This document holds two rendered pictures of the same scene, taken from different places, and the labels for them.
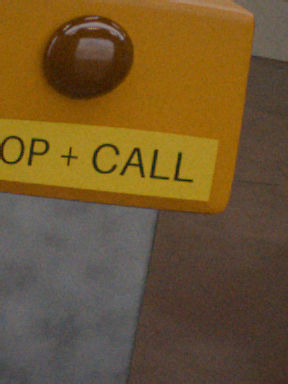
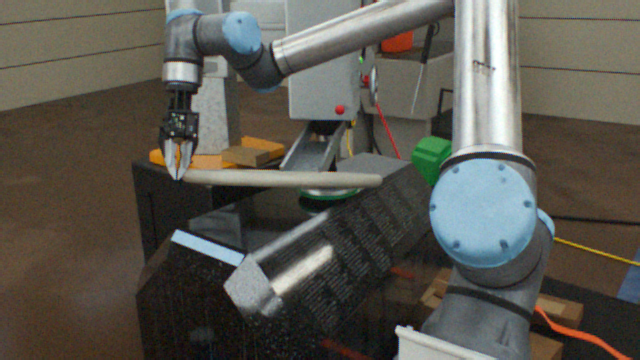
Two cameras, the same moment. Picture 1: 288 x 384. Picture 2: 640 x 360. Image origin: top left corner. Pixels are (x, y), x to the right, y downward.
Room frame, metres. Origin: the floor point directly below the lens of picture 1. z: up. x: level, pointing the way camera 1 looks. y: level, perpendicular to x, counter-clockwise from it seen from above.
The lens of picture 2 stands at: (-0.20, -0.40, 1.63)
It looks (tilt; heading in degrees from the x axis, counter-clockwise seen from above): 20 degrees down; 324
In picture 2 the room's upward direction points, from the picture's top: 2 degrees counter-clockwise
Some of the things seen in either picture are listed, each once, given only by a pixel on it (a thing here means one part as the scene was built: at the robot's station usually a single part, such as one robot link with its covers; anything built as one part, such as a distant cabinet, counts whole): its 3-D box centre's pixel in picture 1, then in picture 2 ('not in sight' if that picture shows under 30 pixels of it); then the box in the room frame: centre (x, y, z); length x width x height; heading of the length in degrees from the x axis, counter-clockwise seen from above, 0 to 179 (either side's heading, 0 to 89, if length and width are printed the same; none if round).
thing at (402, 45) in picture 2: not in sight; (400, 34); (3.75, -4.21, 1.00); 0.50 x 0.22 x 0.33; 108
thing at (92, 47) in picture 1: (87, 56); not in sight; (0.35, 0.03, 1.05); 0.03 x 0.02 x 0.03; 103
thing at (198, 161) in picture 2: not in sight; (218, 152); (2.39, -1.69, 0.76); 0.49 x 0.49 x 0.05; 13
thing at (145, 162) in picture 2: not in sight; (224, 226); (2.39, -1.69, 0.37); 0.66 x 0.66 x 0.74; 13
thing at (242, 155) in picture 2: not in sight; (245, 155); (2.13, -1.70, 0.81); 0.20 x 0.10 x 0.05; 21
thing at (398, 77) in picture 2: not in sight; (426, 97); (3.59, -4.39, 0.43); 1.30 x 0.62 x 0.86; 108
